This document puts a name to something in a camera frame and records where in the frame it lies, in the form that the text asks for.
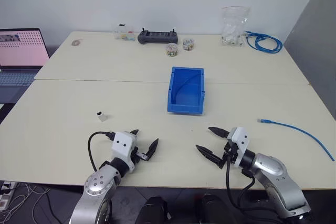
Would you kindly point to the open laptop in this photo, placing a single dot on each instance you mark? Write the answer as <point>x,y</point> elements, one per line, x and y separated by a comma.
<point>21,51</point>

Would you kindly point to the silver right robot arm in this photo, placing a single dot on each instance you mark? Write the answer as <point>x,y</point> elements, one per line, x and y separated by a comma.
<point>273,171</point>

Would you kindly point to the dark rounded shape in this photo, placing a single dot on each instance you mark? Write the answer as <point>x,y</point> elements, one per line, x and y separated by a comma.
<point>153,209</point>

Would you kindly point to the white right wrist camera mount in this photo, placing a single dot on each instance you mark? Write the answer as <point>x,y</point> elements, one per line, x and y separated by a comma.
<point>240,140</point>

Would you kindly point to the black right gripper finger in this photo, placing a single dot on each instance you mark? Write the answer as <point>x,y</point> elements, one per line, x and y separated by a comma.
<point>210,153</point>
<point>219,132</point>

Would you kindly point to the clear plastic parts box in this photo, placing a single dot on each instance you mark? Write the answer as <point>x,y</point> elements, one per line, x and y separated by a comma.
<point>123,34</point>

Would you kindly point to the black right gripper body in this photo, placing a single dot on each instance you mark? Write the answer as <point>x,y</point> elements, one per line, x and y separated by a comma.
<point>226,155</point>

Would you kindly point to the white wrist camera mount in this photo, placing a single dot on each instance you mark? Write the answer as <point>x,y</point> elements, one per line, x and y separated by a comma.
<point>123,142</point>
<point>240,140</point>

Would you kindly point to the white power strip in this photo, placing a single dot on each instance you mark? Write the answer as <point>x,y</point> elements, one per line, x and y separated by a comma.
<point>6,195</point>

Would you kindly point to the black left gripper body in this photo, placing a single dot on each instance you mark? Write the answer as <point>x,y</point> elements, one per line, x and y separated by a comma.
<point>135,155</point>

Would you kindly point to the black handheld remote controller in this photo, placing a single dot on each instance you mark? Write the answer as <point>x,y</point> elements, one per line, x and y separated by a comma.
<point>157,37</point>

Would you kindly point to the small clear jar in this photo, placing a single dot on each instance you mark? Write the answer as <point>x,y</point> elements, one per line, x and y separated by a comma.
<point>172,50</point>
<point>188,44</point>

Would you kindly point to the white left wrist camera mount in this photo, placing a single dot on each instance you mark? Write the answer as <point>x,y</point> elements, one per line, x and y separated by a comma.
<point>123,142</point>

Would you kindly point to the blue plastic bin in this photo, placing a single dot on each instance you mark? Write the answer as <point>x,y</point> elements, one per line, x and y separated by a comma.
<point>187,87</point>

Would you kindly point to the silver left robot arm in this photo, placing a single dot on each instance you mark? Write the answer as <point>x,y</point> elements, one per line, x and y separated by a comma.
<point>97,182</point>

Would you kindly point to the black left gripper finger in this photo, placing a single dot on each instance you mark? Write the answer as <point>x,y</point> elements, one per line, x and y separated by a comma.
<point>153,149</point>
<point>135,132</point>

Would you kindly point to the clear bag of connectors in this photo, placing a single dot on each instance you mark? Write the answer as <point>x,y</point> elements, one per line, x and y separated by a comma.
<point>233,30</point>

